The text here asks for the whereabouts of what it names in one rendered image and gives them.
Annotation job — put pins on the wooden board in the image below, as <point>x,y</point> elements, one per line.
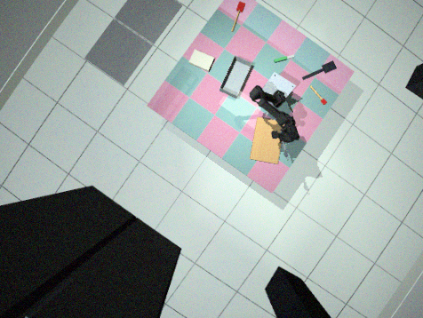
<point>264,147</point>

